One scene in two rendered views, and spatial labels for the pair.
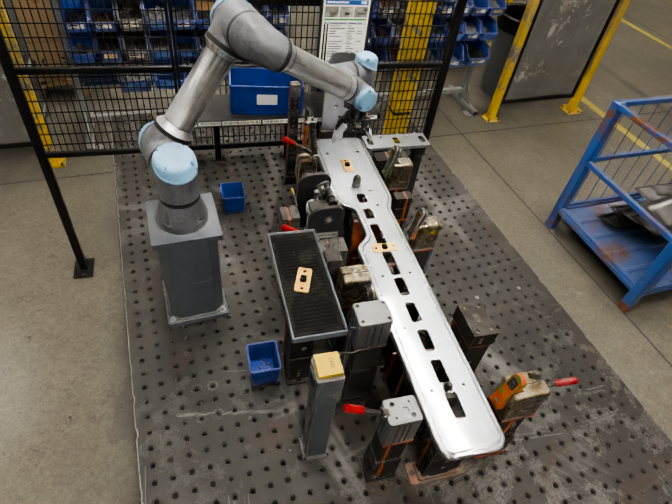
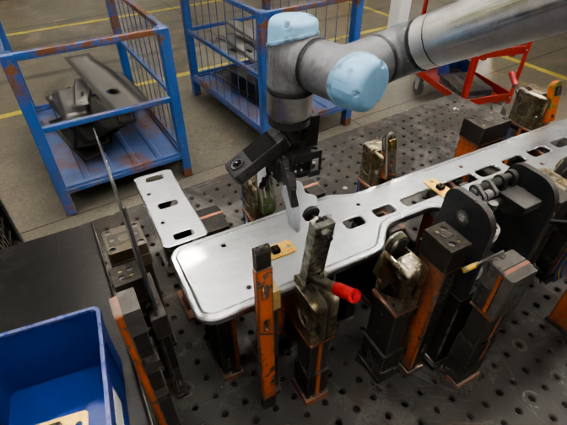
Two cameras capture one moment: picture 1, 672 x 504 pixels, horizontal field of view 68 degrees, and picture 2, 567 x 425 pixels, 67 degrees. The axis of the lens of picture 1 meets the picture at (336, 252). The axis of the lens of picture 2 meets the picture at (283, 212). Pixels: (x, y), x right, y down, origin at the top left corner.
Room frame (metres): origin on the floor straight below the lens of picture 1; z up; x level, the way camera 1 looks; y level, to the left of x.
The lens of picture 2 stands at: (1.70, 0.64, 1.65)
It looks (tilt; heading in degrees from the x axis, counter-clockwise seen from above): 40 degrees down; 263
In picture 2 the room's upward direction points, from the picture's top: straight up
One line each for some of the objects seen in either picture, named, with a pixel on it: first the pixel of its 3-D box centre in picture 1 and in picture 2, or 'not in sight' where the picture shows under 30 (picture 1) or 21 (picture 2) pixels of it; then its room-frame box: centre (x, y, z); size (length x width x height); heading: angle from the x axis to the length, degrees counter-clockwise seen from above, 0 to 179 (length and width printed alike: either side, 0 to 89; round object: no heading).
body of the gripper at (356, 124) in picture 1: (358, 113); (291, 145); (1.60, 0.00, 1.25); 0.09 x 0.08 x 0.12; 21
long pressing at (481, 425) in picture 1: (388, 252); (443, 186); (1.19, -0.17, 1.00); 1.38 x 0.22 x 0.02; 21
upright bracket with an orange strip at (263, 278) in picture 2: (303, 163); (266, 341); (1.68, 0.19, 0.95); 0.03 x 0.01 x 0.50; 21
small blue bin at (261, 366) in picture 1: (263, 363); not in sight; (0.85, 0.18, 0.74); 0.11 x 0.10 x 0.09; 21
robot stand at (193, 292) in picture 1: (189, 262); not in sight; (1.09, 0.48, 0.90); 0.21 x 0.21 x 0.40; 26
